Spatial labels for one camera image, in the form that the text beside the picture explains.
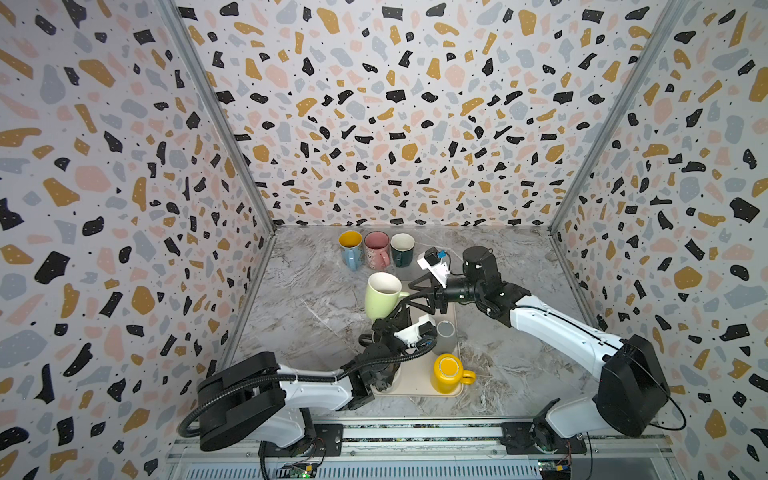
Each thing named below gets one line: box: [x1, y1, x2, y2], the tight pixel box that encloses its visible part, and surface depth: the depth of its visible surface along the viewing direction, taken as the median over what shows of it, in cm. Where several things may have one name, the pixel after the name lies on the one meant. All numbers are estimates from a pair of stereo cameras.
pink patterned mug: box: [364, 230, 391, 271], surface depth 105 cm
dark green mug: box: [390, 232, 416, 268], surface depth 106 cm
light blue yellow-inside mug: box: [338, 230, 364, 272], surface depth 105 cm
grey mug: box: [432, 320, 457, 355], surface depth 84 cm
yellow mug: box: [430, 354, 477, 394], surface depth 79 cm
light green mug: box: [365, 272, 410, 321], surface depth 73 cm
